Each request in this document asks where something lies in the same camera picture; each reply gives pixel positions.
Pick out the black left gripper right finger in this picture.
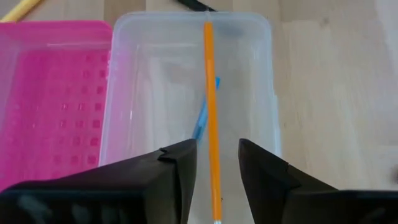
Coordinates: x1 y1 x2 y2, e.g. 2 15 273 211
238 138 398 224

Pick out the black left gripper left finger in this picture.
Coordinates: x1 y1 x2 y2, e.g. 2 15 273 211
0 138 198 224

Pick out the orange wooden pencil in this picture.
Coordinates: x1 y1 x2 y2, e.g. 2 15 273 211
203 21 223 224

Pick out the clear supply box pink lid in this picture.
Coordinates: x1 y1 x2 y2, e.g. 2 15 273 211
0 11 282 224

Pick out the blue pen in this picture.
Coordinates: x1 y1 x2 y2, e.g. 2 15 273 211
192 77 221 144

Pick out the black pen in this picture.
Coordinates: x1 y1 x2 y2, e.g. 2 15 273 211
176 0 217 12

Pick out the yellow highlighter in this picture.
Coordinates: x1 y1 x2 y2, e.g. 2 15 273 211
0 0 43 23

